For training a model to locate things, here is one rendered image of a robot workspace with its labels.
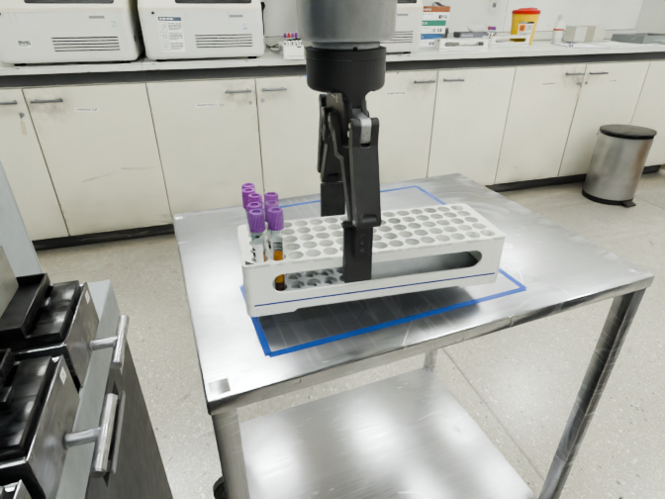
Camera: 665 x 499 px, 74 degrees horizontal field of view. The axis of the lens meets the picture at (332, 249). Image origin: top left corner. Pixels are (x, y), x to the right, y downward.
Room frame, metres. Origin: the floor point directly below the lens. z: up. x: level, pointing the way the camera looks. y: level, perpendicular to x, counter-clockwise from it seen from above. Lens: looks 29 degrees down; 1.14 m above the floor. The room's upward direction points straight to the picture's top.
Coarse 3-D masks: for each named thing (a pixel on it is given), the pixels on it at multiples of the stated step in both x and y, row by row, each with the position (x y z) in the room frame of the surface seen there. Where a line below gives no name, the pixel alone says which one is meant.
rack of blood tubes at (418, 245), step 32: (288, 224) 0.48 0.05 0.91; (320, 224) 0.47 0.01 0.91; (384, 224) 0.48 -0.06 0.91; (416, 224) 0.48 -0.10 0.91; (448, 224) 0.48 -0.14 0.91; (480, 224) 0.48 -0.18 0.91; (288, 256) 0.39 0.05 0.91; (320, 256) 0.39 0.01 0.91; (384, 256) 0.41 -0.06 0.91; (416, 256) 0.42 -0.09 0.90; (448, 256) 0.49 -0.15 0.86; (480, 256) 0.48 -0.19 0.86; (256, 288) 0.38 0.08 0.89; (288, 288) 0.39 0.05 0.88; (320, 288) 0.39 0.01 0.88; (352, 288) 0.40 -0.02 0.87; (416, 288) 0.42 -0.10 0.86
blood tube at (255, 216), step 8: (248, 216) 0.39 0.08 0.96; (256, 216) 0.38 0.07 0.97; (256, 224) 0.38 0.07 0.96; (264, 224) 0.39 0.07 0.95; (256, 232) 0.38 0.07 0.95; (256, 240) 0.38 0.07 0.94; (264, 240) 0.39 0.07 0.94; (256, 248) 0.38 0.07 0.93; (264, 248) 0.39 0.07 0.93; (256, 256) 0.38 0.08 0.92; (264, 256) 0.39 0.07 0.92
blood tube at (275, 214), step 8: (272, 208) 0.40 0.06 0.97; (280, 208) 0.40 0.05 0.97; (272, 216) 0.39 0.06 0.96; (280, 216) 0.39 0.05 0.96; (272, 224) 0.39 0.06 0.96; (280, 224) 0.39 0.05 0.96; (272, 232) 0.39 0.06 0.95; (280, 232) 0.39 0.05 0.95; (272, 240) 0.39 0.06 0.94; (280, 240) 0.39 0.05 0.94; (272, 248) 0.39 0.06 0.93; (280, 248) 0.39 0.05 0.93; (272, 256) 0.39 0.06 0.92; (280, 256) 0.39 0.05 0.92; (280, 280) 0.39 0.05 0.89; (280, 288) 0.39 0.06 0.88
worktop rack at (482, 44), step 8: (440, 40) 2.77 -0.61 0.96; (448, 40) 2.77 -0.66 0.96; (456, 40) 2.78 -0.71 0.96; (464, 40) 2.79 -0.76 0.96; (472, 40) 2.79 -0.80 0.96; (480, 40) 2.80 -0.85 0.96; (488, 40) 2.81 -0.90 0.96; (440, 48) 2.77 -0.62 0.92; (448, 48) 2.77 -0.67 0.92; (456, 48) 2.78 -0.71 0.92; (464, 48) 2.79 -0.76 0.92; (472, 48) 2.80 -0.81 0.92; (480, 48) 2.80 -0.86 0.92
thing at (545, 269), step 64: (384, 192) 0.81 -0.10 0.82; (448, 192) 0.81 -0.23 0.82; (192, 256) 0.56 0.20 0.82; (512, 256) 0.56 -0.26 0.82; (576, 256) 0.56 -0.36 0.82; (192, 320) 0.41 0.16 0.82; (256, 320) 0.41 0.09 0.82; (320, 320) 0.41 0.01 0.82; (384, 320) 0.41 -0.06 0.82; (448, 320) 0.41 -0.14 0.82; (512, 320) 0.42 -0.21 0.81; (256, 384) 0.31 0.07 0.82; (384, 384) 0.83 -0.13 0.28; (256, 448) 0.64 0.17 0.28; (320, 448) 0.64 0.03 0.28; (384, 448) 0.64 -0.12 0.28; (448, 448) 0.64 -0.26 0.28; (576, 448) 0.50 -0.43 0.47
